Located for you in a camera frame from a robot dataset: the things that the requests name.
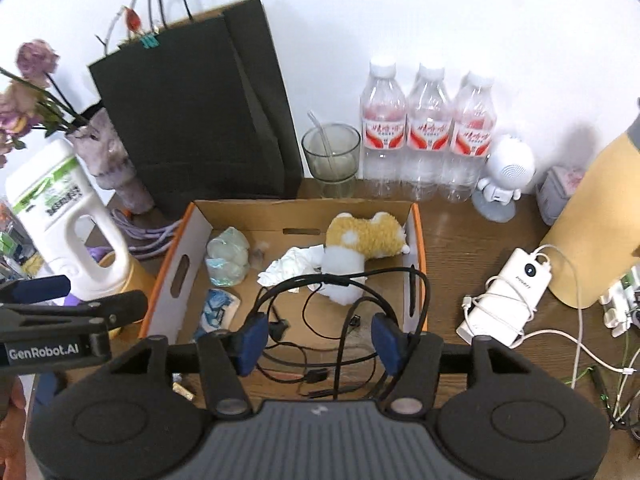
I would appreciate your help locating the blue white packet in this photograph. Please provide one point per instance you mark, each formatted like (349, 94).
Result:
(220, 310)

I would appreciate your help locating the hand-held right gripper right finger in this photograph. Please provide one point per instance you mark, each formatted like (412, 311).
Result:
(390, 345)

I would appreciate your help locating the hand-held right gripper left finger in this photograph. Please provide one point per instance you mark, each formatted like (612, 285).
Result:
(250, 345)

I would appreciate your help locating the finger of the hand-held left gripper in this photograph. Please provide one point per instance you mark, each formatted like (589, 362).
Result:
(100, 310)
(40, 289)

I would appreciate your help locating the small gold wrapper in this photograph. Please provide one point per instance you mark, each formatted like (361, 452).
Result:
(183, 392)

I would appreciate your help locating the white detergent bottle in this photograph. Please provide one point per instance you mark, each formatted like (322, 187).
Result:
(55, 210)

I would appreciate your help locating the person's left hand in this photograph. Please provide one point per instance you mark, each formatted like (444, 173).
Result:
(12, 440)

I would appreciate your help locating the yellow mug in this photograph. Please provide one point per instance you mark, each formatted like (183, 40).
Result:
(137, 280)

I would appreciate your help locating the dried pink flowers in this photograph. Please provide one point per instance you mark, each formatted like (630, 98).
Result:
(35, 57)

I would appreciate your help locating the iridescent plastic wrap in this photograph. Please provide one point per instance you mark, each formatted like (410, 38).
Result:
(227, 260)

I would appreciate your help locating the yellow thermos jug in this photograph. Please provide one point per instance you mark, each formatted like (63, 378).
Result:
(595, 220)

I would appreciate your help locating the glass cup with straw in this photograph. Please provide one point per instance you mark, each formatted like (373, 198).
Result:
(330, 180)

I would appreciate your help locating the red cardboard box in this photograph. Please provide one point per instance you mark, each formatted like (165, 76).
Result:
(197, 235)

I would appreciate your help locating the white robot speaker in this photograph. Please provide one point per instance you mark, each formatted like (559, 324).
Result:
(510, 160)

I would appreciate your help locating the white power strip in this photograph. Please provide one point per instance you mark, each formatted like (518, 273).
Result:
(615, 310)

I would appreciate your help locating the grey fuzzy vase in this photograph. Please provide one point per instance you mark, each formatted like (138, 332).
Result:
(110, 170)

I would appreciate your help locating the yellow white plush hamster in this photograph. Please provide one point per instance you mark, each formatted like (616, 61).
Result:
(360, 240)

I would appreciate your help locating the green binder clip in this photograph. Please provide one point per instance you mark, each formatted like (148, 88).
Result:
(150, 42)

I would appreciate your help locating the black paper bag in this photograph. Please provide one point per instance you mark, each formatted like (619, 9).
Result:
(200, 110)

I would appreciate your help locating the white tissue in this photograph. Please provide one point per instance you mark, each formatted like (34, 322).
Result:
(290, 265)

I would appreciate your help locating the small grey box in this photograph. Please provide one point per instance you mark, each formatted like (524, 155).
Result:
(557, 195)

